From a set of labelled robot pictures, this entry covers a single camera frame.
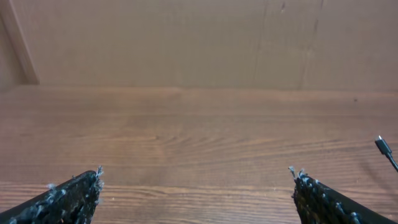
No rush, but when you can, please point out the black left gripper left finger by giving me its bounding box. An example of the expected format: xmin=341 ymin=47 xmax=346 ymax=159
xmin=1 ymin=166 xmax=104 ymax=224

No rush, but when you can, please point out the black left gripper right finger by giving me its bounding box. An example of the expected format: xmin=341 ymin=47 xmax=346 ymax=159
xmin=289 ymin=166 xmax=397 ymax=224

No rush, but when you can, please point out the black usb cable long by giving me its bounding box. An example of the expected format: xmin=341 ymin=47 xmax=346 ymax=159
xmin=374 ymin=136 xmax=398 ymax=172

